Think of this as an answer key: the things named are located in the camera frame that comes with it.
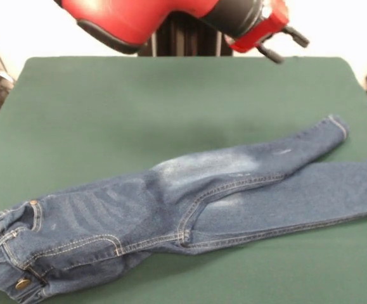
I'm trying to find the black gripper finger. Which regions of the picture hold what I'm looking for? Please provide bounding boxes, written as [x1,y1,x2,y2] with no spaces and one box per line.
[257,43,285,65]
[283,25,311,49]

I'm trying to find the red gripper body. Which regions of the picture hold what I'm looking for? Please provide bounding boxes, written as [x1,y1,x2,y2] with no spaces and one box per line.
[224,0,290,54]

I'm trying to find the blue denim jeans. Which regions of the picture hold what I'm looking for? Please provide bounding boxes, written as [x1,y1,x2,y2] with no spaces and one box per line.
[0,114,367,301]

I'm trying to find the dark green table cloth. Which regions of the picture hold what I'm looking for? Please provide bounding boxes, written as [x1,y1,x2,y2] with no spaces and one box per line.
[0,55,367,304]

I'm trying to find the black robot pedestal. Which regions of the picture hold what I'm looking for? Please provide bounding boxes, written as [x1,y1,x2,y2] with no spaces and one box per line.
[137,11,235,57]

